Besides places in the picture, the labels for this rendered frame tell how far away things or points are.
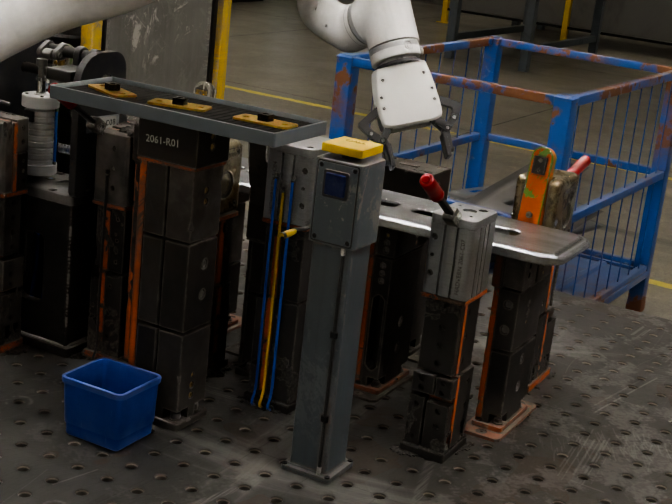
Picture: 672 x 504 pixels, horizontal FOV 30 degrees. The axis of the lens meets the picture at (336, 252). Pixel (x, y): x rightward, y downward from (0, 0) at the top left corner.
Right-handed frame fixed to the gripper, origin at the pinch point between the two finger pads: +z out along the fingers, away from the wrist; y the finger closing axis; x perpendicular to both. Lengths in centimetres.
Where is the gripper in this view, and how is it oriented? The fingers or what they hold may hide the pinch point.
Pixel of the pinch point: (419, 157)
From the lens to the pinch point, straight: 200.8
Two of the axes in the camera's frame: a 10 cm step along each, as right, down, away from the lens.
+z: 2.1, 9.7, -1.1
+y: -9.7, 2.0, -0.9
